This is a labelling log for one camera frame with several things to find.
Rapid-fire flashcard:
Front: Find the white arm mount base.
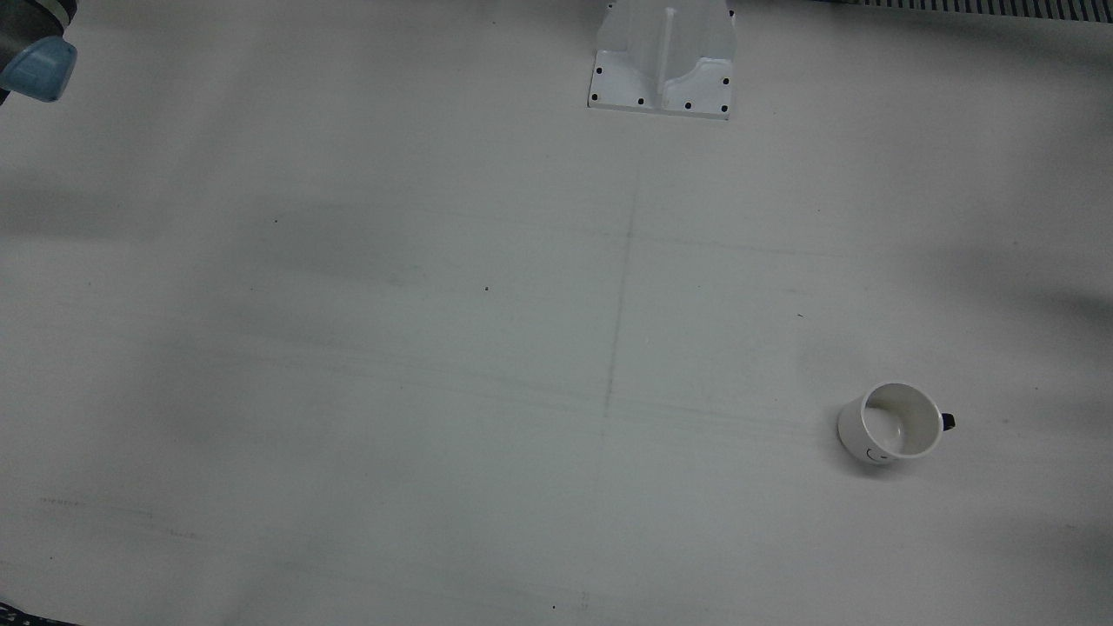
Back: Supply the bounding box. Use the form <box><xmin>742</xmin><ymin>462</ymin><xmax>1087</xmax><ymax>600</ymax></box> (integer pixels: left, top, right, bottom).
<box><xmin>587</xmin><ymin>0</ymin><xmax>737</xmax><ymax>121</ymax></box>

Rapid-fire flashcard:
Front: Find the ribbed metal rail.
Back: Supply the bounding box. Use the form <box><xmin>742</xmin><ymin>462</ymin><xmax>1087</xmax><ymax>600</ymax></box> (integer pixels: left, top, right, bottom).
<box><xmin>856</xmin><ymin>0</ymin><xmax>1113</xmax><ymax>20</ymax></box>

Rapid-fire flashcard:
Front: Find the white mug with black handle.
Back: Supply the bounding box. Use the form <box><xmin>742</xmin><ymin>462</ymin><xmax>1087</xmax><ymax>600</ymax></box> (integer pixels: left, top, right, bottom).
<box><xmin>837</xmin><ymin>382</ymin><xmax>957</xmax><ymax>467</ymax></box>

